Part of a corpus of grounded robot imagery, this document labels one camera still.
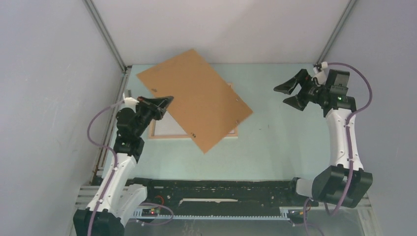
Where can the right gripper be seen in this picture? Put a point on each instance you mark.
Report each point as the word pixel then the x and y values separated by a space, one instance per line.
pixel 297 101

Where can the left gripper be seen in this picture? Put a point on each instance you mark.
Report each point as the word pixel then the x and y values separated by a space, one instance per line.
pixel 159 111

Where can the printed photo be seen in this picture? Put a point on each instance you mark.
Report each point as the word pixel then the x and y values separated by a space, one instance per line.
pixel 169 125

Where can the wooden picture frame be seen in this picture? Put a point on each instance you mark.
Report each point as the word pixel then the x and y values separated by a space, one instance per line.
pixel 163 133

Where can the brown backing board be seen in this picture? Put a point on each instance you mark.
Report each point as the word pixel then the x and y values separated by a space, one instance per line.
pixel 204 104

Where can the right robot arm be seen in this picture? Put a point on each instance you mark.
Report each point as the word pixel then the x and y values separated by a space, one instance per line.
pixel 345 181

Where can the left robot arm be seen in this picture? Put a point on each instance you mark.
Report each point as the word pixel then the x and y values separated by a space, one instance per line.
pixel 110 210

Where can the left corner metal profile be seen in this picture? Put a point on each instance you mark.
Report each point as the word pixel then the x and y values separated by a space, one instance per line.
pixel 97 19

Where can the corner metal profile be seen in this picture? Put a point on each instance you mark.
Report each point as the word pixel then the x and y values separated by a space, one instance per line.
pixel 337 29
pixel 97 19

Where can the right corner metal profile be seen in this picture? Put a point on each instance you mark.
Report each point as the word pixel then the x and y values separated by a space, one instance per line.
pixel 337 29

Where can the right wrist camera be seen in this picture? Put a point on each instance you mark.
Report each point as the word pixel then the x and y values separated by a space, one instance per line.
pixel 335 81

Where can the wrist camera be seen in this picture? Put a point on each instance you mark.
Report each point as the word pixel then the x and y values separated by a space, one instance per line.
pixel 335 81
pixel 129 101

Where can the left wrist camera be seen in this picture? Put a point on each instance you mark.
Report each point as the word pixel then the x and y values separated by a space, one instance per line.
pixel 129 101

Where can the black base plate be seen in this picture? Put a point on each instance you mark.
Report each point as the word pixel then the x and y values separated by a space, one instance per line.
pixel 200 198

